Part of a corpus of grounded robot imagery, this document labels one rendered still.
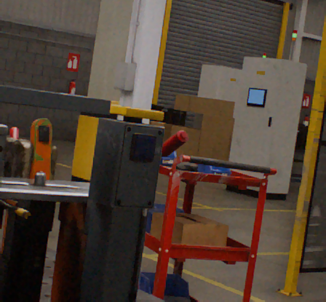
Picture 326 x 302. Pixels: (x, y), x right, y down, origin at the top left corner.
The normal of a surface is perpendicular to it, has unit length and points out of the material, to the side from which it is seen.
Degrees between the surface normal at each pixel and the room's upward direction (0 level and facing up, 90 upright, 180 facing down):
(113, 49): 90
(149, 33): 90
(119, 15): 90
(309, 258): 90
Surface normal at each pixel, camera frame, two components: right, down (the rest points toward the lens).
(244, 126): -0.77, -0.07
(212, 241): 0.51, 0.12
